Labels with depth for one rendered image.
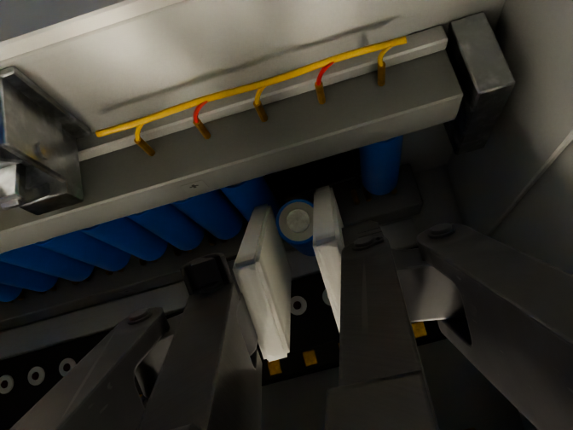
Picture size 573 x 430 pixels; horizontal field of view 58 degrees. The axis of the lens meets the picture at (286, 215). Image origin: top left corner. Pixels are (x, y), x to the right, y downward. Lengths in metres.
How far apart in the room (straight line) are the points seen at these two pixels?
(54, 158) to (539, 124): 0.15
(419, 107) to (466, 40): 0.03
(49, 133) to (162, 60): 0.04
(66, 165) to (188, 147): 0.04
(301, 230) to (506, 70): 0.09
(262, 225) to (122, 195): 0.05
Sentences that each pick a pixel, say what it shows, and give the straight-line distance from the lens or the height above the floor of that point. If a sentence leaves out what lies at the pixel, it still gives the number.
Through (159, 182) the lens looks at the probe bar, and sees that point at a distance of 0.18.
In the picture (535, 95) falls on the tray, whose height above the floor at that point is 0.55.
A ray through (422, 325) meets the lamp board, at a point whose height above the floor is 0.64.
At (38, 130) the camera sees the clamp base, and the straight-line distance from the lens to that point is 0.17.
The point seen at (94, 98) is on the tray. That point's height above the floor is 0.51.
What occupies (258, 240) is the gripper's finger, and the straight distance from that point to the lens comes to 0.15.
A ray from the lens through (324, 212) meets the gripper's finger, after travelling 0.16.
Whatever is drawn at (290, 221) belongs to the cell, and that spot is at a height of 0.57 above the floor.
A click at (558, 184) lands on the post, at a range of 0.19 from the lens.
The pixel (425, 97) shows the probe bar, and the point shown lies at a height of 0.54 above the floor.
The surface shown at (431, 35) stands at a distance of 0.18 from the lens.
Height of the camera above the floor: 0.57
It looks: 2 degrees down
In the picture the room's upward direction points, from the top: 164 degrees clockwise
